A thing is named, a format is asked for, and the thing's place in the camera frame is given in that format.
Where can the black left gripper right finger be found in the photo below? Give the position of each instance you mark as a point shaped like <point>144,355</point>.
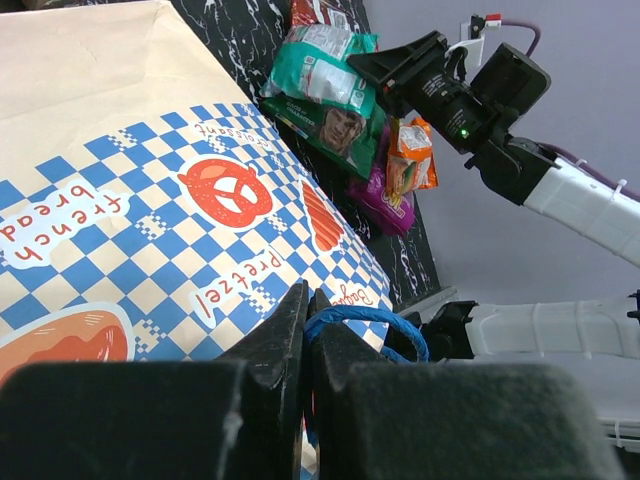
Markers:
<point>375,418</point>

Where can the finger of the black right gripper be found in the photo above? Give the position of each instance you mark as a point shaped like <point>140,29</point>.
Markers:
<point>399,65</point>

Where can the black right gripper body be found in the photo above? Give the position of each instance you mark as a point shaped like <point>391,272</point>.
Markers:
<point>444,100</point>

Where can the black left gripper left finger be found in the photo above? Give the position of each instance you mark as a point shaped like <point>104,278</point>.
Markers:
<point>235,417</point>

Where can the teal foxs candy bag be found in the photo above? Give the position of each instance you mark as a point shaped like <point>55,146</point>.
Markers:
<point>312,65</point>

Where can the green snack bag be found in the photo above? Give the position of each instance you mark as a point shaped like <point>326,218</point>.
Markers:
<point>345,137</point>

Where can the orange snack packet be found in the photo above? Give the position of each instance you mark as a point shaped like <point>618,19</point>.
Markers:
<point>410,159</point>

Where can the red doritos bag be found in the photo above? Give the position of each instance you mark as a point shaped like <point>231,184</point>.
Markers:
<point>309,12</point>

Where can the purple snack bag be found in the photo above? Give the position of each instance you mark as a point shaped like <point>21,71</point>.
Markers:
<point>394,216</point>

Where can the blue checkered paper bag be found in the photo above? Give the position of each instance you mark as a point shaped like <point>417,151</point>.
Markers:
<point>149,211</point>

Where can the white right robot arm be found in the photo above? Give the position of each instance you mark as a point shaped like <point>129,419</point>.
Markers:
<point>534,175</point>

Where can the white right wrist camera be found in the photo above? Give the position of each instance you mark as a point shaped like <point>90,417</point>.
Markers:
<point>471,38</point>

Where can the aluminium frame rail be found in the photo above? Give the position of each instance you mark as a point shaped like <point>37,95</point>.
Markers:
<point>620,430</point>

